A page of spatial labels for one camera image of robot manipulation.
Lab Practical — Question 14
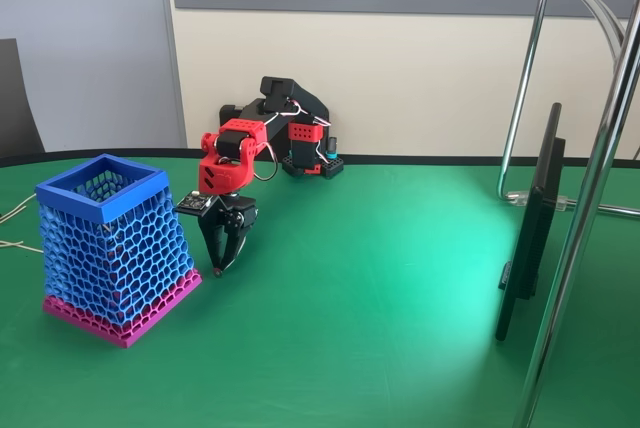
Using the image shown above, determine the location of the blue and pink mesh basket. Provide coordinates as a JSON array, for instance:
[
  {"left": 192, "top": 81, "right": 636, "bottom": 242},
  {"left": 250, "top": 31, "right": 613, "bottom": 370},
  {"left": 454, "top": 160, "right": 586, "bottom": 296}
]
[{"left": 34, "top": 153, "right": 205, "bottom": 351}]

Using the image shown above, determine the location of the black plastic tool case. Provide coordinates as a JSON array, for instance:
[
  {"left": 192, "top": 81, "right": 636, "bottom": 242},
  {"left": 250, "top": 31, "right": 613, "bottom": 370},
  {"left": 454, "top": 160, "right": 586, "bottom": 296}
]
[{"left": 219, "top": 103, "right": 250, "bottom": 125}]

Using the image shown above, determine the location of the dark chair backrest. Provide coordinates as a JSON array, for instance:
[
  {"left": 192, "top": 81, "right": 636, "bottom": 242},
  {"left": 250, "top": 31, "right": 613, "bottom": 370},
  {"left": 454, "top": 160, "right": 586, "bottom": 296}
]
[{"left": 0, "top": 37, "right": 46, "bottom": 160}]

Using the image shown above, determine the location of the chrome tube stand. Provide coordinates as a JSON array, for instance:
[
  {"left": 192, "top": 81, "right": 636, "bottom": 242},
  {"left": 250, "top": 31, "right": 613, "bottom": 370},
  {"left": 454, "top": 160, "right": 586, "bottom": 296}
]
[{"left": 496, "top": 0, "right": 640, "bottom": 428}]

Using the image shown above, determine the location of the clear plastic stand foot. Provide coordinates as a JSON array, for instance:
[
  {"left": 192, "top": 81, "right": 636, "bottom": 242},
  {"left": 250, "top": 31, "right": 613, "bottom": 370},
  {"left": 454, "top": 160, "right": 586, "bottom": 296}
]
[{"left": 506, "top": 189, "right": 574, "bottom": 213}]

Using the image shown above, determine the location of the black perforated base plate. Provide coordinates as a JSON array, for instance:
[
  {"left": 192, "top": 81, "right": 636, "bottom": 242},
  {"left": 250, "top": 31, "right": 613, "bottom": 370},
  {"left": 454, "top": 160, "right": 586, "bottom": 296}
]
[{"left": 281, "top": 153, "right": 347, "bottom": 181}]

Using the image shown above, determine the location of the green table cloth black edged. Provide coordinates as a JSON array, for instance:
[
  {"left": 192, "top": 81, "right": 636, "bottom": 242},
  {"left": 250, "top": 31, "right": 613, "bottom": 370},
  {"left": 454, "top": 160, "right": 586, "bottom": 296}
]
[{"left": 0, "top": 147, "right": 640, "bottom": 428}]

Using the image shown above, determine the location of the black flat light panel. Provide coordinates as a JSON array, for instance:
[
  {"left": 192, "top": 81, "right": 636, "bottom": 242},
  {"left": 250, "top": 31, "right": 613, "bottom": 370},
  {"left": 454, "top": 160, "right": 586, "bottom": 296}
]
[{"left": 494, "top": 101, "right": 569, "bottom": 344}]

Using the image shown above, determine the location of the red white elbow servo cable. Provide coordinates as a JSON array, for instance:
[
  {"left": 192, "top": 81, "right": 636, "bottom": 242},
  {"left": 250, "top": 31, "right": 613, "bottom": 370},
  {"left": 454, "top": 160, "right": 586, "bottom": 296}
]
[{"left": 263, "top": 97, "right": 307, "bottom": 126}]

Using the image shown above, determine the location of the red white wrist servo cable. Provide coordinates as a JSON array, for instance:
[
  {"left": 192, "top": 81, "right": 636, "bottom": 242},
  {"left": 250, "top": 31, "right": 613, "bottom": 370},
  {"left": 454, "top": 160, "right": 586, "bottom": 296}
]
[{"left": 253, "top": 139, "right": 280, "bottom": 182}]

